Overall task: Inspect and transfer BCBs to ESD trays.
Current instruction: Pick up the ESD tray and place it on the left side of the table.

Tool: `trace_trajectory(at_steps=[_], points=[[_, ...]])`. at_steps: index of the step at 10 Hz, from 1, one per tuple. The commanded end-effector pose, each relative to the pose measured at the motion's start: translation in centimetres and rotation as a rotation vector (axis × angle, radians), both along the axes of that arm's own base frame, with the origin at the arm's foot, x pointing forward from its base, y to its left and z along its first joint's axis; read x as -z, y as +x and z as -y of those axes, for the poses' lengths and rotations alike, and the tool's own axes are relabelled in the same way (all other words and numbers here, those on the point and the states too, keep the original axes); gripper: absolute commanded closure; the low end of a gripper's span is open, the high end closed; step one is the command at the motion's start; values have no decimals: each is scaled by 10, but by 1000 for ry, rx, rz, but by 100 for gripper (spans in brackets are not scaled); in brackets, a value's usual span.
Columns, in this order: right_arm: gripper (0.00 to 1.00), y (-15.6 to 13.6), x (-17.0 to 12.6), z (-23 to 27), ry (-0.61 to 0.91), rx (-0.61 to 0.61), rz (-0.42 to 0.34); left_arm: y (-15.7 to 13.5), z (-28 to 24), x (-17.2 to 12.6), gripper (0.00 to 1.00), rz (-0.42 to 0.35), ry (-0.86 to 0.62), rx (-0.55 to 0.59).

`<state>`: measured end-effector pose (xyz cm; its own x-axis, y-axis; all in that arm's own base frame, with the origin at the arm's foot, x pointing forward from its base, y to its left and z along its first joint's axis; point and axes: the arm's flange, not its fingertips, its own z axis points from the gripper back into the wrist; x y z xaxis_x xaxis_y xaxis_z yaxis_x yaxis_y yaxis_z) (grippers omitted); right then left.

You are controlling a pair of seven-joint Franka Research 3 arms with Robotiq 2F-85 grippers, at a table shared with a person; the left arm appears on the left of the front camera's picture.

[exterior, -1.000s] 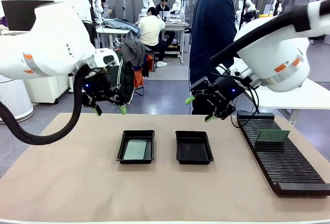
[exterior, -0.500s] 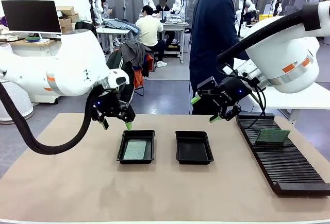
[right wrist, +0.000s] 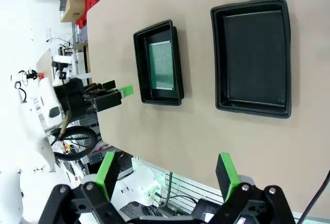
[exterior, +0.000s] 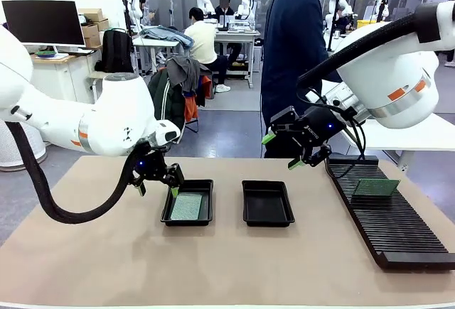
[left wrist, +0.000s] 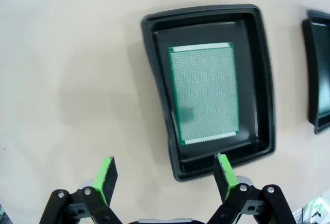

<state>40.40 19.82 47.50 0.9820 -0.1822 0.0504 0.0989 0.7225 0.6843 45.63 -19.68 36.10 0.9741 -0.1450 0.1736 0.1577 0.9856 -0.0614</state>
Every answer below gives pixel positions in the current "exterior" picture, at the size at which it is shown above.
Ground grey garment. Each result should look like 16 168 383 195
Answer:
166 55 211 94

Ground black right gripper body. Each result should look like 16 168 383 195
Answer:
284 106 348 160

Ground white cylindrical air purifier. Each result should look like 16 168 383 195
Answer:
0 120 48 172

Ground seated person cream sweater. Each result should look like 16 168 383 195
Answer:
183 6 232 94

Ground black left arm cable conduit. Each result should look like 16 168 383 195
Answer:
5 120 144 225

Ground person in navy coat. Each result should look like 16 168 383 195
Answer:
260 0 343 159

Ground green circuit board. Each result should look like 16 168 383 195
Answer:
169 193 203 220
353 178 401 197

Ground blue denim jacket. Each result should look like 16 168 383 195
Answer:
139 26 196 51

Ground orange garment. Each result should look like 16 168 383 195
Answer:
183 74 213 124

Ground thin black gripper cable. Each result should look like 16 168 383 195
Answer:
305 88 368 163

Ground black backpack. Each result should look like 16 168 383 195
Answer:
94 28 137 75

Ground white cabinet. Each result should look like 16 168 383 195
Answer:
30 50 104 104

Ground black computer monitor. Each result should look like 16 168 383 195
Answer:
1 0 86 48

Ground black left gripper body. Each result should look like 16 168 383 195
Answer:
129 143 168 187

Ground white side table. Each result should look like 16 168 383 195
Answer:
309 88 455 172

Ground seated person black top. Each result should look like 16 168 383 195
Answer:
214 0 236 18

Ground black ESD tray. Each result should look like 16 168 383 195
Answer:
159 179 215 227
241 180 296 227

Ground white background equipment desk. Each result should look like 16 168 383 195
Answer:
213 28 263 89

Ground dark green striped jacket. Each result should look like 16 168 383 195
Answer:
147 69 188 145

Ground black slotted board rack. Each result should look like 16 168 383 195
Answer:
326 153 455 271

